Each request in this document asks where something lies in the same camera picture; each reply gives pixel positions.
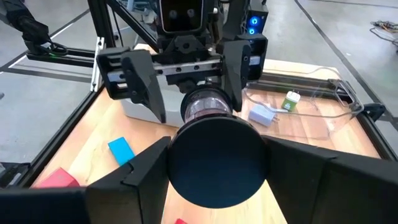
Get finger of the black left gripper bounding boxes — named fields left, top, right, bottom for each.
left=222, top=39, right=252, bottom=113
left=120, top=49, right=168, bottom=124

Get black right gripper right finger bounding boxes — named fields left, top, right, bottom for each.
left=262, top=135, right=398, bottom=224

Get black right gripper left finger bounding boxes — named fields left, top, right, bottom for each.
left=0, top=136, right=172, bottom=224

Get bright blue charger block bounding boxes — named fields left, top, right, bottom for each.
left=108, top=136, right=136, bottom=166

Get red sand hourglass black caps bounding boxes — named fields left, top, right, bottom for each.
left=167, top=83, right=271, bottom=209

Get light blue charger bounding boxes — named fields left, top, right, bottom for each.
left=248, top=104, right=279, bottom=128

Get green white charger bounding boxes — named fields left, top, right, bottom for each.
left=281, top=90, right=302, bottom=112

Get clear plastic bin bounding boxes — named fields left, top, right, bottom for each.
left=242, top=67, right=365, bottom=141

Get silver frame bracket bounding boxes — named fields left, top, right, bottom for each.
left=90, top=36, right=105, bottom=93

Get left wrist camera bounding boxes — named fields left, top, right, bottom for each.
left=159, top=0, right=205, bottom=34

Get floor cables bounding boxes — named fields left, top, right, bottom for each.
left=369, top=20, right=398, bottom=47

